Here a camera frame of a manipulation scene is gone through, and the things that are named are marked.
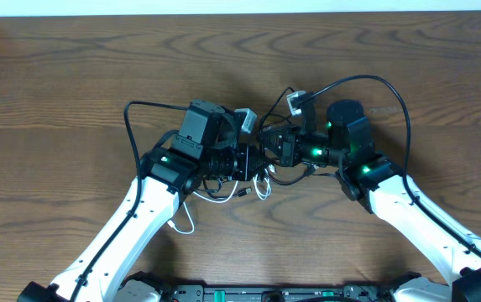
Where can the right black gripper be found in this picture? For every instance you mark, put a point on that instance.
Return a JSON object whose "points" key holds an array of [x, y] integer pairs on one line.
{"points": [[289, 153]]}

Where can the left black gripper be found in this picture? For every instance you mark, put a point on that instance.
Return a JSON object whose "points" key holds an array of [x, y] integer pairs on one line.
{"points": [[244, 162]]}

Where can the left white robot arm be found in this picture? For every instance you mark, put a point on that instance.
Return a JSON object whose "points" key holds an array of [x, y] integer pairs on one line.
{"points": [[206, 147]]}

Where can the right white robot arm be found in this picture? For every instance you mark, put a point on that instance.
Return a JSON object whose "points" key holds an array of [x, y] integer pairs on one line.
{"points": [[384, 189]]}

